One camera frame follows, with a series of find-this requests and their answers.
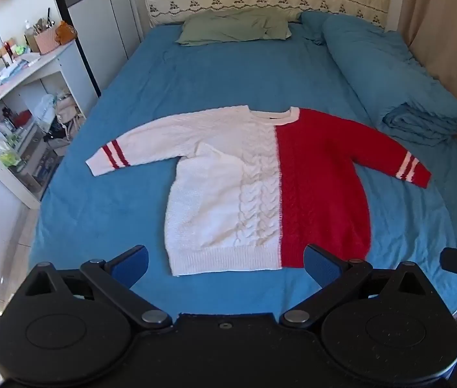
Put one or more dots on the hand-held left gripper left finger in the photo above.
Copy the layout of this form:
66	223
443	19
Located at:
131	264

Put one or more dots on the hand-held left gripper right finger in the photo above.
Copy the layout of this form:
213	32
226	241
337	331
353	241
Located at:
323	264

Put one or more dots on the red and white knit sweater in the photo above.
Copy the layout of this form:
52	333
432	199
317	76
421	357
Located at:
228	178

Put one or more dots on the white plastic bag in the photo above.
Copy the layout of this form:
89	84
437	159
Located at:
44	107

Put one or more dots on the rolled blue duvet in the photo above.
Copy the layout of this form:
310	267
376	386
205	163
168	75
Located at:
374	68

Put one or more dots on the white shelf desk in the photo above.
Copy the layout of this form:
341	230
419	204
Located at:
50	62

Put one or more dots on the pink utensil box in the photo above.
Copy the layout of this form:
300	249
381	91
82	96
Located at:
46	42

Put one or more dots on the white and grey wardrobe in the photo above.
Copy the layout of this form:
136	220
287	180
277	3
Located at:
99	28

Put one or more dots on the beige curtain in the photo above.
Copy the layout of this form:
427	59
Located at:
447	28

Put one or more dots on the green pillow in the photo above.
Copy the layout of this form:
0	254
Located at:
232	28

